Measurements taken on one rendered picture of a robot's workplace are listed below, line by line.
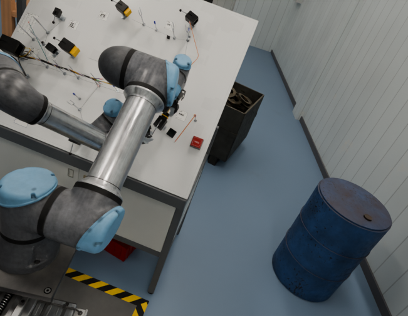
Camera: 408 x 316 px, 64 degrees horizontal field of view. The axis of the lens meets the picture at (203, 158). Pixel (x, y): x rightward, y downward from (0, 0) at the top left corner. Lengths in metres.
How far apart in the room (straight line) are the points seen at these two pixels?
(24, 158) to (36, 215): 1.26
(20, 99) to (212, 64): 1.03
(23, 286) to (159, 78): 0.59
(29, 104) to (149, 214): 0.98
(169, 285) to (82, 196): 1.67
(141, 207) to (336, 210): 1.22
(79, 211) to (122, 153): 0.16
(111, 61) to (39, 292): 0.58
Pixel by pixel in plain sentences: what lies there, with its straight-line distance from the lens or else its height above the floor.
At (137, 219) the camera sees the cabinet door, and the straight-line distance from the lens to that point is 1.86.
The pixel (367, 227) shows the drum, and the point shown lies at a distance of 2.28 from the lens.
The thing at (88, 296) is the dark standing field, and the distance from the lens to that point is 2.24.
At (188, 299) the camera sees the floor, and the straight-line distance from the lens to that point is 2.33.
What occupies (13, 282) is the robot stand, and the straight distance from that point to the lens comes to 0.90.
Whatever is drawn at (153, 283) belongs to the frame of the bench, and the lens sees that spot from 2.19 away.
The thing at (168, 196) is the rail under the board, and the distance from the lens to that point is 1.62.
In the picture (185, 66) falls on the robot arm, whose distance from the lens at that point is 1.34.
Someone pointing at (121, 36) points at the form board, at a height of 1.38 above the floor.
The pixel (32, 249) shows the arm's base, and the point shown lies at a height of 1.23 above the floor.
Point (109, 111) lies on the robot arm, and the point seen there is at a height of 1.29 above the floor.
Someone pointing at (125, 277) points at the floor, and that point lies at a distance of 2.33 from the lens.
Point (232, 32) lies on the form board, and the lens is 1.85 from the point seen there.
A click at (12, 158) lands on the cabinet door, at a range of 2.07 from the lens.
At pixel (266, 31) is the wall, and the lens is 9.46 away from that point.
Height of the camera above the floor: 1.91
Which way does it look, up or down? 32 degrees down
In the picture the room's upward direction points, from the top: 20 degrees clockwise
